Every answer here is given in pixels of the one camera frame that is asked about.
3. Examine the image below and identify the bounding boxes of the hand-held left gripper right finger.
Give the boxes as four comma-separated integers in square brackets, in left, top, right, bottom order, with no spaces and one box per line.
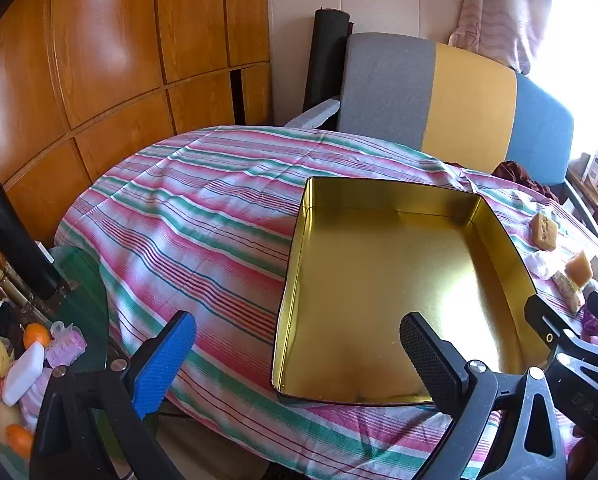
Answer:
[399,311,568,480]

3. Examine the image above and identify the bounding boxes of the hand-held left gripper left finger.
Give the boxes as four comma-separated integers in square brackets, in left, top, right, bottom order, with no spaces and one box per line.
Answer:
[29,310,197,480]

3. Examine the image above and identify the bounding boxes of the clear cracker packet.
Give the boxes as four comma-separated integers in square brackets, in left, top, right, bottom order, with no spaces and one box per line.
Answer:
[553,271,586,313]

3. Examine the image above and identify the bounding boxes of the yellow sponge cake piece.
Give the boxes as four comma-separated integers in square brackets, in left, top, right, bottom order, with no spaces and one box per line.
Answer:
[564,250,594,286]
[530,211,560,252]

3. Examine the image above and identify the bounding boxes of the white bun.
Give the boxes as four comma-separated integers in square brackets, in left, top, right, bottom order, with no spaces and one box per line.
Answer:
[524,249,560,280]

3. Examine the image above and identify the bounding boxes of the gold metal tin box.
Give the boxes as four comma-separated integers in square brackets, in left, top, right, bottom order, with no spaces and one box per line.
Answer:
[270,176,552,408]

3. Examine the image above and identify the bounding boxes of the pink hair rollers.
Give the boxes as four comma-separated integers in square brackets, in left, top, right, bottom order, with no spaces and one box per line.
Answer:
[46,322,87,368]

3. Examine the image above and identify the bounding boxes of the orange fruit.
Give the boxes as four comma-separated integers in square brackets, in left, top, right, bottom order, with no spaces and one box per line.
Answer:
[23,323,50,350]
[5,424,34,458]

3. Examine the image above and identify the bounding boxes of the white plastic case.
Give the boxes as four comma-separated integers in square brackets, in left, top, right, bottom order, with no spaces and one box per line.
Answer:
[2,342,46,407]

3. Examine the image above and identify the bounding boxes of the pink green striped cloth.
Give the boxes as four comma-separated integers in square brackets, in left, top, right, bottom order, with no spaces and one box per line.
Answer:
[54,127,598,480]

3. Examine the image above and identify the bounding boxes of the dark red cloth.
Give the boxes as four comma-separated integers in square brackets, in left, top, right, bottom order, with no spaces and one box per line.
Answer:
[491,160,562,206]

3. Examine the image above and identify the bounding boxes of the gold perfume bottle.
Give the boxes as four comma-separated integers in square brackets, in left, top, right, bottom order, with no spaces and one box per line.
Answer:
[0,257,45,321]

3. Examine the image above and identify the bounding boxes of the black cylinder bottle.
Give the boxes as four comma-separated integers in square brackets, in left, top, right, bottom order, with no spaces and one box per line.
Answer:
[0,177,62,301]

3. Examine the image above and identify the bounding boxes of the grey yellow blue chair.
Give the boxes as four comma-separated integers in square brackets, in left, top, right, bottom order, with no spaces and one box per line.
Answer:
[335,32,576,186]

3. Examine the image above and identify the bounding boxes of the pink patterned curtain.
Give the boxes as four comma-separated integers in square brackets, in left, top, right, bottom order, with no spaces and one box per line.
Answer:
[448,0,554,75]

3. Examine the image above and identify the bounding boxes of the black rolled mat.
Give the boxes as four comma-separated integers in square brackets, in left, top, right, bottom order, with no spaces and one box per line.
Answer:
[301,7,352,113]

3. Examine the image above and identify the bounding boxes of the wooden wardrobe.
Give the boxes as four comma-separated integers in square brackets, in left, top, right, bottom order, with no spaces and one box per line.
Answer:
[0,0,275,301]

